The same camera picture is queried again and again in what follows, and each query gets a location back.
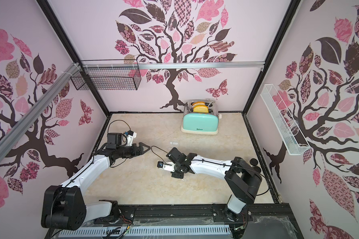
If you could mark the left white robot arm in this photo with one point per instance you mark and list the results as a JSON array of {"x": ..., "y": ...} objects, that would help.
[{"x": 63, "y": 205}]

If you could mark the mint green toaster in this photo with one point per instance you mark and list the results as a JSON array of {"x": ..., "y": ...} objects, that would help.
[{"x": 198, "y": 123}]

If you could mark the white slotted cable duct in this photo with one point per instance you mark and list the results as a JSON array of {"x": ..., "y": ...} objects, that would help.
[{"x": 147, "y": 231}]

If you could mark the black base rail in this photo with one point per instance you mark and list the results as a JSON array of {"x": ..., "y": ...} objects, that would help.
[{"x": 258, "y": 221}]

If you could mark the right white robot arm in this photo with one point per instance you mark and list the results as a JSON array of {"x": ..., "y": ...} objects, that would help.
[{"x": 243, "y": 180}]

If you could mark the glass jar black lid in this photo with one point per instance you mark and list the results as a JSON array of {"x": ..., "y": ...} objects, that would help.
[
  {"x": 253, "y": 162},
  {"x": 257, "y": 169}
]

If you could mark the aluminium rail left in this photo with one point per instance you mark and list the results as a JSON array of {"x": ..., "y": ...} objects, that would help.
[{"x": 20, "y": 128}]

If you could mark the black wire basket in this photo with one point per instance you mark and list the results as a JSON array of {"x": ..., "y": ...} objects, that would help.
[{"x": 117, "y": 74}]

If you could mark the aluminium rail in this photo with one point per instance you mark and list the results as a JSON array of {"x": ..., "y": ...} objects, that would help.
[
  {"x": 199, "y": 65},
  {"x": 20, "y": 128}
]

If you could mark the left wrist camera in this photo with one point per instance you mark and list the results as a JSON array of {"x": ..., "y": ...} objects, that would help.
[{"x": 130, "y": 136}]

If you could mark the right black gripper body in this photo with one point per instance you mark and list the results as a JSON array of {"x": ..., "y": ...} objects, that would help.
[{"x": 175, "y": 158}]

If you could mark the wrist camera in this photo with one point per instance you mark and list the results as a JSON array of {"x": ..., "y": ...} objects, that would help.
[
  {"x": 165, "y": 166},
  {"x": 130, "y": 136}
]

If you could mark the black right corner post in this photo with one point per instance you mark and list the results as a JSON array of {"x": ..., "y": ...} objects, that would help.
[{"x": 286, "y": 22}]

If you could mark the black corner frame post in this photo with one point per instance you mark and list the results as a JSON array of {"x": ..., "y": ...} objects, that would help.
[{"x": 52, "y": 18}]

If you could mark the toast slice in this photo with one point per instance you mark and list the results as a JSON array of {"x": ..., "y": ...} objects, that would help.
[{"x": 201, "y": 109}]

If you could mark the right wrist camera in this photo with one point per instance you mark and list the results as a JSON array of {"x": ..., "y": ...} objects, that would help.
[{"x": 165, "y": 166}]

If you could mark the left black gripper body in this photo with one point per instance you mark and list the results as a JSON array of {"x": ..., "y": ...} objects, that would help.
[{"x": 128, "y": 152}]

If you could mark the aluminium rail back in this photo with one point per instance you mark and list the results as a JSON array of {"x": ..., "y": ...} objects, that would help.
[{"x": 199, "y": 65}]

